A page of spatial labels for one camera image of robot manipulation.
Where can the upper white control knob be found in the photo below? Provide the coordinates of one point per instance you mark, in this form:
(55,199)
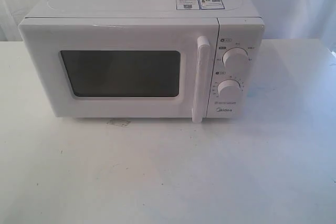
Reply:
(235,57)

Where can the white control knob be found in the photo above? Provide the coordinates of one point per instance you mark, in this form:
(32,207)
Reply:
(235,57)
(229,90)

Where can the clear tape patch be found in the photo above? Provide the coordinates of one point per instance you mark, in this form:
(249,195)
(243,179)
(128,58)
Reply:
(119,122)

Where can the white microwave oven body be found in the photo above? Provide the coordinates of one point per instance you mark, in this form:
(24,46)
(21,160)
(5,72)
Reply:
(239,26)

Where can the lower white control knob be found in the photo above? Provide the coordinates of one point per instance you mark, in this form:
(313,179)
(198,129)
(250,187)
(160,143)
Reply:
(229,90)

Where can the white microwave door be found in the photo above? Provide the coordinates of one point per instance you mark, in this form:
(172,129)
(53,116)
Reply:
(124,67)

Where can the blue warning sticker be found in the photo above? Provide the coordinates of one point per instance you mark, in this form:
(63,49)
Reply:
(199,5)

